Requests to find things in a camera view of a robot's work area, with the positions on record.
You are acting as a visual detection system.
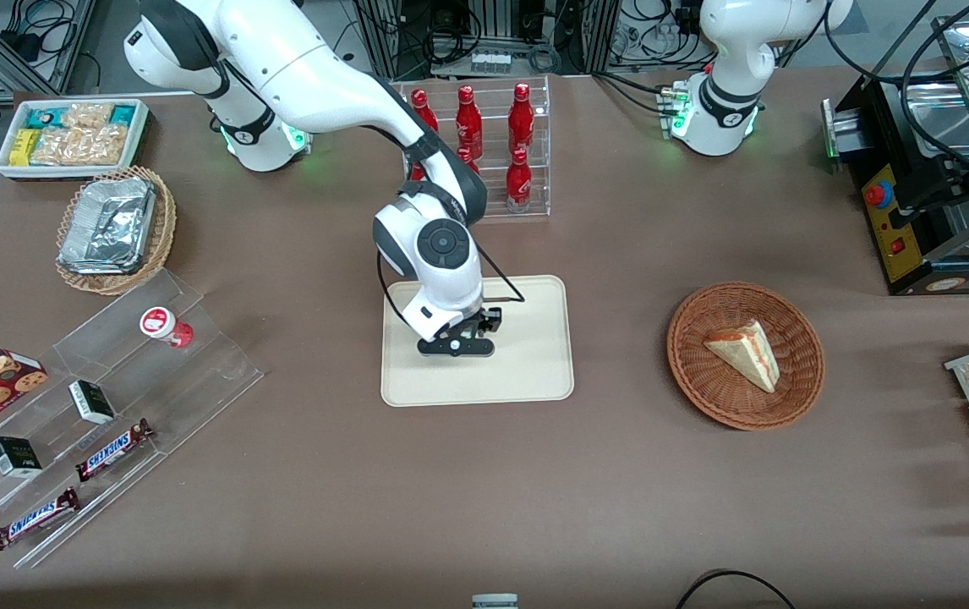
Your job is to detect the light wicker basket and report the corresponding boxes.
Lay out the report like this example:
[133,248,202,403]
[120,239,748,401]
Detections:
[56,166,178,296]

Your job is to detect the wrapped triangle sandwich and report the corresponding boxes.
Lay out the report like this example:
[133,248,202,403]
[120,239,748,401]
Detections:
[703,319,780,394]

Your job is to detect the black sealing machine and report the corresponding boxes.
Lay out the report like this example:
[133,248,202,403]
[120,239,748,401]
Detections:
[823,0,969,297]

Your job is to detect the clear acrylic stepped display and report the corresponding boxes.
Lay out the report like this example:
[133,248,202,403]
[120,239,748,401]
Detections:
[0,269,266,569]

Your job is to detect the small black box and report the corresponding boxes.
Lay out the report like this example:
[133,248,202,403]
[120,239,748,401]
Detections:
[68,380,117,425]
[0,436,43,479]

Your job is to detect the large rice cracker bag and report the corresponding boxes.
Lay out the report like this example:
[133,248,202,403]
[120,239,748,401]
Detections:
[30,125,129,166]

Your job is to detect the brown wicker basket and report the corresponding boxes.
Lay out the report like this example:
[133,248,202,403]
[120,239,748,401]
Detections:
[667,282,826,431]

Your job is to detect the red-label yogurt cup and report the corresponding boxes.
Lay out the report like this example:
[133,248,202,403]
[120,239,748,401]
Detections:
[140,307,194,349]

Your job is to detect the small rice cracker bag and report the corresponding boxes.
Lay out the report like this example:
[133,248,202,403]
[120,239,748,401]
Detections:
[62,102,115,129]

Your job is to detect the black cable loop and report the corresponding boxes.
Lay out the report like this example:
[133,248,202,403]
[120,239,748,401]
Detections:
[675,570,798,609]

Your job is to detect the white rectangular snack container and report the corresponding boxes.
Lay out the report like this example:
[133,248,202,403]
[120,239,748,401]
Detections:
[0,99,150,182]

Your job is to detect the snickers chocolate bar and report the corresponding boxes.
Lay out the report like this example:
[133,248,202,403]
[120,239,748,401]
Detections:
[0,487,80,551]
[75,419,155,483]

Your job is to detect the stacked aluminium foil trays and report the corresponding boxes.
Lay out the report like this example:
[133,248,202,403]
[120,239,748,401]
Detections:
[57,177,156,276]

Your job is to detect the beige plastic tray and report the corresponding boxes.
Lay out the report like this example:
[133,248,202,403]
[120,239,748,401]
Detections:
[380,275,576,408]

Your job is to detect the yellow snack packet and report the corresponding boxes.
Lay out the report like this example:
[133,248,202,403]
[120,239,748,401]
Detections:
[9,129,41,167]

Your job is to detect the clear acrylic bottle rack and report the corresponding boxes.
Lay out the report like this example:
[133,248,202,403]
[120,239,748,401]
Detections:
[398,74,551,222]

